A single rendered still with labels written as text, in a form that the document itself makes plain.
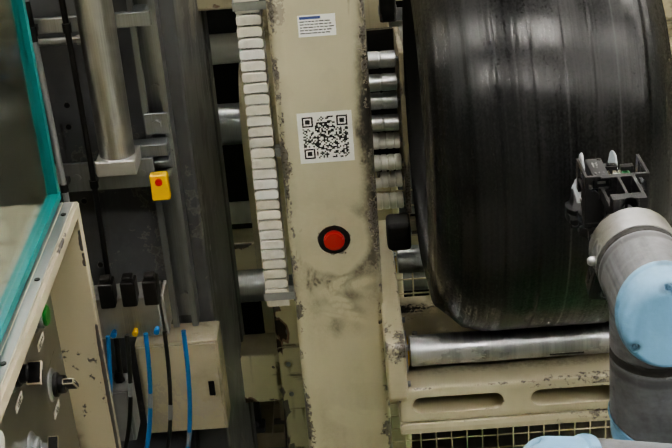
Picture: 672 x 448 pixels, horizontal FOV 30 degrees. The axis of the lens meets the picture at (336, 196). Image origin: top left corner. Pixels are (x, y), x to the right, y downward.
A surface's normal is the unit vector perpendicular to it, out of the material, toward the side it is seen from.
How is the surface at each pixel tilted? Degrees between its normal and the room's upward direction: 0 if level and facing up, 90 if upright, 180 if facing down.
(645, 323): 84
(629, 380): 91
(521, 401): 90
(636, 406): 91
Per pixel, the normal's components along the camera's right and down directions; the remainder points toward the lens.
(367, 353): 0.03, 0.42
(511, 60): -0.03, -0.19
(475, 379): -0.07, -0.90
